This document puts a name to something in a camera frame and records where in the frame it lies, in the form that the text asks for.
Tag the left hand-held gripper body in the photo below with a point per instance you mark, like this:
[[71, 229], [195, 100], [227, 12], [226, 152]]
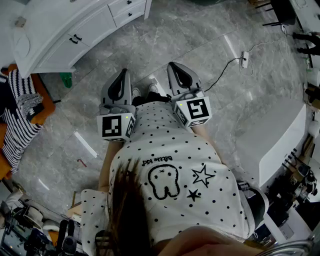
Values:
[[111, 126]]

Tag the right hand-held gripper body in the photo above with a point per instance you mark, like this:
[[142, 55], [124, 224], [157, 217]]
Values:
[[197, 110]]

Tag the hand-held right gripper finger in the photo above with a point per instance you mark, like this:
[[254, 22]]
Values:
[[195, 81], [171, 80]]

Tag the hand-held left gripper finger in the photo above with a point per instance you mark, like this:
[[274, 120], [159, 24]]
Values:
[[106, 93], [128, 90]]

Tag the person's right forearm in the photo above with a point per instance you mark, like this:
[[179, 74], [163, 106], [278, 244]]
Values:
[[203, 133]]

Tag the person's left forearm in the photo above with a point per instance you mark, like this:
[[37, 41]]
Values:
[[107, 162]]

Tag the white shoe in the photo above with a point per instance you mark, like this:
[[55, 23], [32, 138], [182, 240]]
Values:
[[153, 88], [136, 92]]

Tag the black trousers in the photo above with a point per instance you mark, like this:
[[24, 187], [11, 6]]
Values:
[[150, 98]]

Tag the green plastic object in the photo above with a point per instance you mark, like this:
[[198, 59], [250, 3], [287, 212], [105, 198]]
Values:
[[65, 80]]

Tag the person in white dotted shirt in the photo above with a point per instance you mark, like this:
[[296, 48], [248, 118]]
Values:
[[175, 150]]

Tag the small red object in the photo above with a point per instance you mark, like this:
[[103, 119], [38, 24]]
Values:
[[82, 163]]

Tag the white power strip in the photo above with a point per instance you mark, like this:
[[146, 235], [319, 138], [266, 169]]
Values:
[[244, 60]]

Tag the orange sofa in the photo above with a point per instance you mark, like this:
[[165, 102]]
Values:
[[47, 107]]

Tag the white cabinet door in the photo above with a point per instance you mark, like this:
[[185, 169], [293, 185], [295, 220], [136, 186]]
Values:
[[60, 53], [97, 25]]

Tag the white vanity cabinet with sink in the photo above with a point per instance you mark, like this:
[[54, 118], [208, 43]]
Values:
[[62, 25]]

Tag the white curved table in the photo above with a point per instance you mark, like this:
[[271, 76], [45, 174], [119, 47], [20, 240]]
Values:
[[282, 145]]

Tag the black white striped blanket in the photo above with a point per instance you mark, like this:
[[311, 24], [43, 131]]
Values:
[[15, 140]]

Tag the clear glass cup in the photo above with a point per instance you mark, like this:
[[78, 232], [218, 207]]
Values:
[[20, 22]]

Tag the black chair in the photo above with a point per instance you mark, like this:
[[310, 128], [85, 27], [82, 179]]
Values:
[[285, 11]]

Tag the person's face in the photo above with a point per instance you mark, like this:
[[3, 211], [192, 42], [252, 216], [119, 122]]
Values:
[[205, 246]]

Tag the black camera equipment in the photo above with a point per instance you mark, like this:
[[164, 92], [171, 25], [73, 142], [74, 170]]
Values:
[[37, 245], [302, 172]]

